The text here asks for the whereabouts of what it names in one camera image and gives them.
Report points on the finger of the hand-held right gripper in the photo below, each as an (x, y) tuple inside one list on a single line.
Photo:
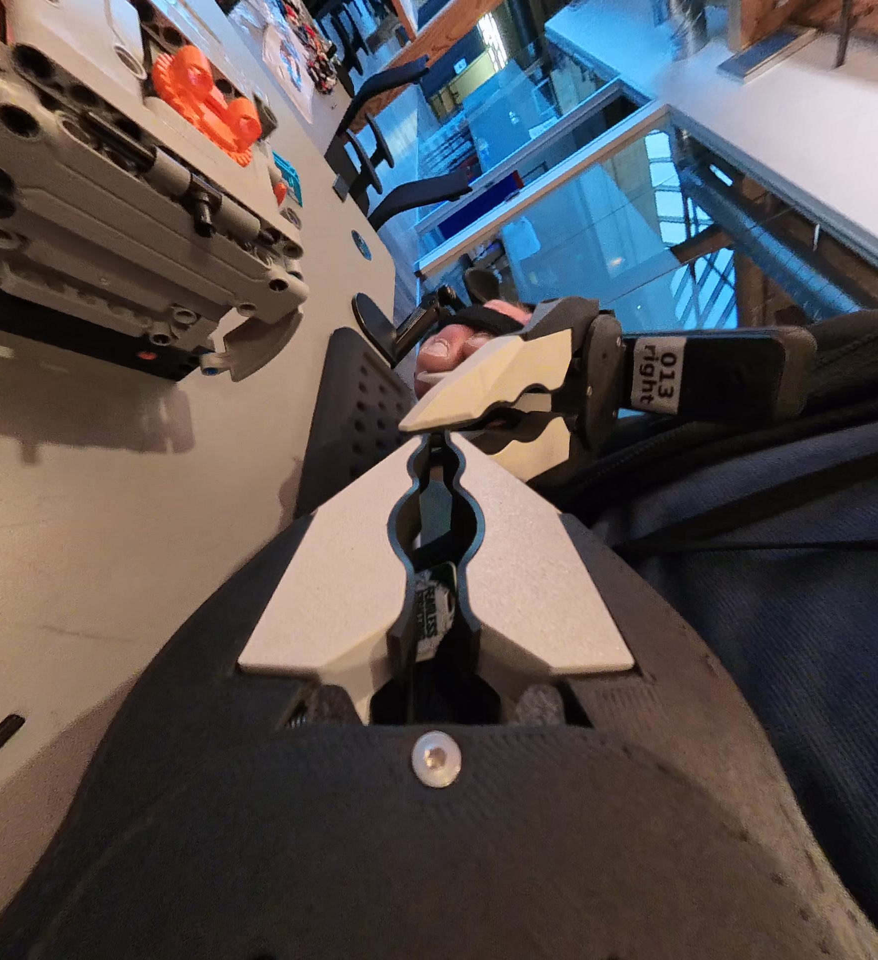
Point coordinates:
[(536, 447), (499, 375)]

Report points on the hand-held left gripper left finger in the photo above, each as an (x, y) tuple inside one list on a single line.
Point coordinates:
[(334, 600)]

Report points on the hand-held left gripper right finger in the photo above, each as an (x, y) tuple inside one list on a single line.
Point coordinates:
[(544, 600)]

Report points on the grey orange toy brick assembly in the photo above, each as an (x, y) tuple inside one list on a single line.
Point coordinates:
[(109, 180)]

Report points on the person's right hand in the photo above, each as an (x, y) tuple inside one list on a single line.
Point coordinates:
[(446, 357)]

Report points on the black stand base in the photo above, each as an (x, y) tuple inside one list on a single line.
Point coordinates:
[(376, 318)]

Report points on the black perforated armrest pad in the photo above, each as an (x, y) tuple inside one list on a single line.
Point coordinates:
[(349, 420)]

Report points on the black desk grommet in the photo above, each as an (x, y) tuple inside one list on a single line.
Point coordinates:
[(361, 240)]

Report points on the white background counter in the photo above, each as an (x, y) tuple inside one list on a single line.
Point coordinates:
[(799, 135)]

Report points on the person's jeans leg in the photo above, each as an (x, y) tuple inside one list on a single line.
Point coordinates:
[(799, 675)]

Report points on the teal plastic object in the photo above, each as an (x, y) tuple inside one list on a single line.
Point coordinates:
[(288, 180)]

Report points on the black office chair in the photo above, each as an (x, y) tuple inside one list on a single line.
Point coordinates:
[(372, 113)]

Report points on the brown background table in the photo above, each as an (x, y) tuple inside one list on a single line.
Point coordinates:
[(439, 38)]

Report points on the toy brick car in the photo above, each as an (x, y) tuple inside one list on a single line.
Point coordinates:
[(316, 45)]

